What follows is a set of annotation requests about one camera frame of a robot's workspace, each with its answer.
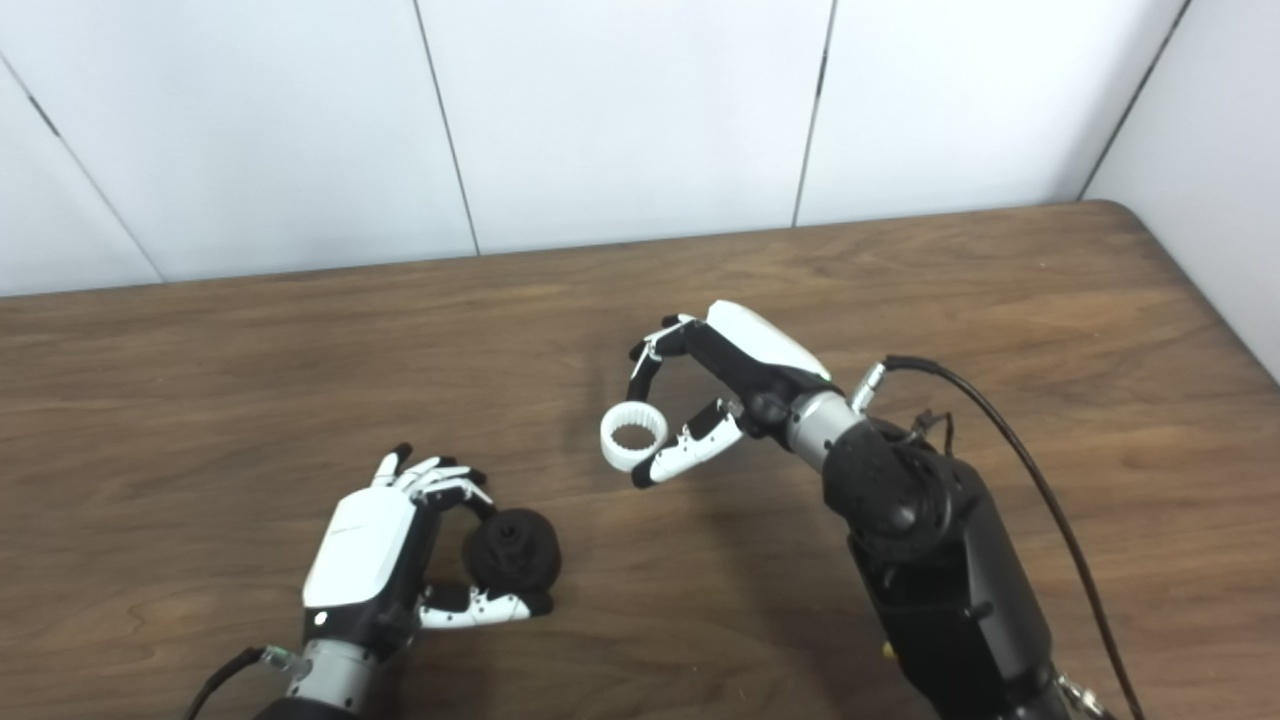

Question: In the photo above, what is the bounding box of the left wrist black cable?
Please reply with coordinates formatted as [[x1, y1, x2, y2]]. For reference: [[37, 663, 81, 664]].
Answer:
[[183, 645, 311, 720]]

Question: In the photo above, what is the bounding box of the white ring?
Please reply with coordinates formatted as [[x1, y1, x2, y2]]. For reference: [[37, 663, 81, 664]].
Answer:
[[600, 400, 669, 473]]

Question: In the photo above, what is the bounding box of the round black part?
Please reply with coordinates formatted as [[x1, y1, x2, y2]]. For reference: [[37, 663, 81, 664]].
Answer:
[[463, 508, 563, 593]]

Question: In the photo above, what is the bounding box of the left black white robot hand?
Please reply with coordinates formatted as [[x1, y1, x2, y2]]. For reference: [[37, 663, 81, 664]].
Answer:
[[302, 443, 556, 661]]

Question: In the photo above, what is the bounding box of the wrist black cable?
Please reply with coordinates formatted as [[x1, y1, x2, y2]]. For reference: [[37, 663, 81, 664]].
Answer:
[[850, 355, 1146, 720], [183, 645, 311, 720]]

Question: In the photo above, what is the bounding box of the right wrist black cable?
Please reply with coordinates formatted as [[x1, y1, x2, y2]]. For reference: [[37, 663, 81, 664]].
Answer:
[[850, 355, 1146, 720]]

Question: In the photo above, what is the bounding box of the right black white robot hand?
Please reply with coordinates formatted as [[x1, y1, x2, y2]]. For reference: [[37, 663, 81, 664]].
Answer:
[[628, 300, 836, 491]]

